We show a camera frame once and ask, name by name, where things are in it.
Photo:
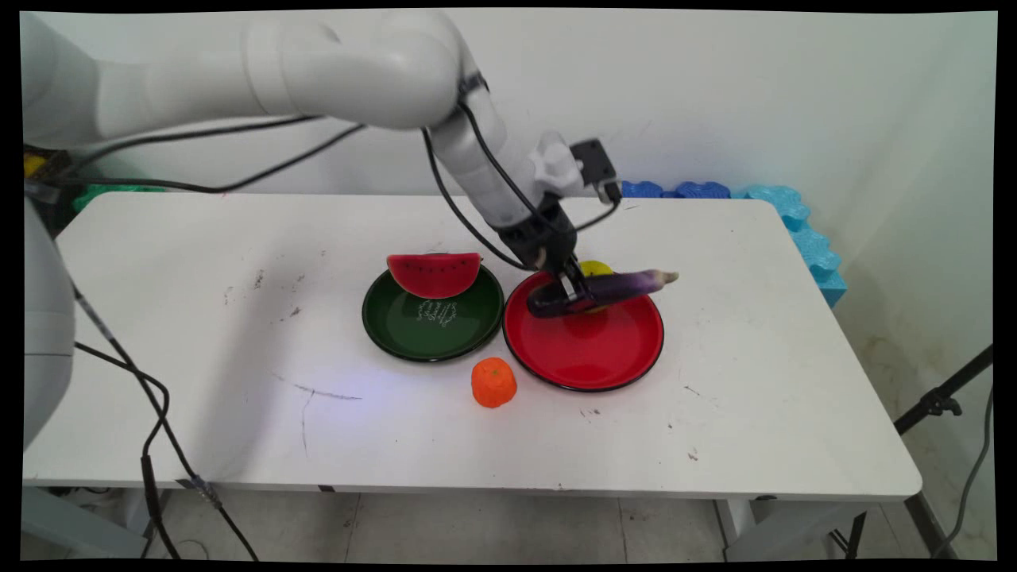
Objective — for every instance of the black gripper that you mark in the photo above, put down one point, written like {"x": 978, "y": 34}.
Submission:
{"x": 536, "y": 237}

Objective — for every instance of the purple toy eggplant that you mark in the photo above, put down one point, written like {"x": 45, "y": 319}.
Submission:
{"x": 628, "y": 284}

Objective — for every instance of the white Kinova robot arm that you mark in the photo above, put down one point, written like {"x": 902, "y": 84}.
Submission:
{"x": 349, "y": 67}

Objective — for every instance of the green toy apple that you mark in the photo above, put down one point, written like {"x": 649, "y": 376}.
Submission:
{"x": 596, "y": 268}

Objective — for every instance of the red plate black rim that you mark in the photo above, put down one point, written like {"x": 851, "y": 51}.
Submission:
{"x": 588, "y": 353}

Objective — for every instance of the dark blue foam mat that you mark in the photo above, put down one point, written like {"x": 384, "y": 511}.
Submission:
{"x": 703, "y": 191}
{"x": 642, "y": 189}

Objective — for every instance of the orange toy fruit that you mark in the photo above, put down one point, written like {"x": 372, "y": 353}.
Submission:
{"x": 493, "y": 384}

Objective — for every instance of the red watermelon slice toy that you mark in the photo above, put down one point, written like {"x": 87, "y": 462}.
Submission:
{"x": 434, "y": 276}

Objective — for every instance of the dark green plate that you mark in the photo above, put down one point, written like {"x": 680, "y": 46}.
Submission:
{"x": 429, "y": 334}

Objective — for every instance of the light blue foam mat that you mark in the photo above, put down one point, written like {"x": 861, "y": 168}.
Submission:
{"x": 810, "y": 246}

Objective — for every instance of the white table leg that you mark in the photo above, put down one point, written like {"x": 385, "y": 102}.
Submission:
{"x": 763, "y": 524}
{"x": 151, "y": 508}

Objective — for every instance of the black tripod stand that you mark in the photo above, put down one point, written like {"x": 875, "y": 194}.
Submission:
{"x": 937, "y": 401}

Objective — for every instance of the green object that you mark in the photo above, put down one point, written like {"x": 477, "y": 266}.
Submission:
{"x": 111, "y": 192}

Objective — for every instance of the yellow object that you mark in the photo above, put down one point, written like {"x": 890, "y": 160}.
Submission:
{"x": 33, "y": 164}

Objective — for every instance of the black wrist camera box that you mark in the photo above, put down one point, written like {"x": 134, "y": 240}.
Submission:
{"x": 596, "y": 168}

